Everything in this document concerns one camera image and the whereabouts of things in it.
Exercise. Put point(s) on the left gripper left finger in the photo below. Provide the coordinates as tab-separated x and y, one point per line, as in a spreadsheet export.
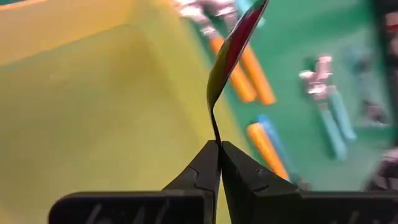
199	183

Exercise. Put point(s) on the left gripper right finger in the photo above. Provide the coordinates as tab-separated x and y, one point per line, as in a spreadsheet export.
248	193

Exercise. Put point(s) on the yellow plastic bin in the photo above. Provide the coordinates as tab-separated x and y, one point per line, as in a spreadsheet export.
93	109

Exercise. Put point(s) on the green table mat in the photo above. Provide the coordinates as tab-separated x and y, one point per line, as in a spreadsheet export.
295	37

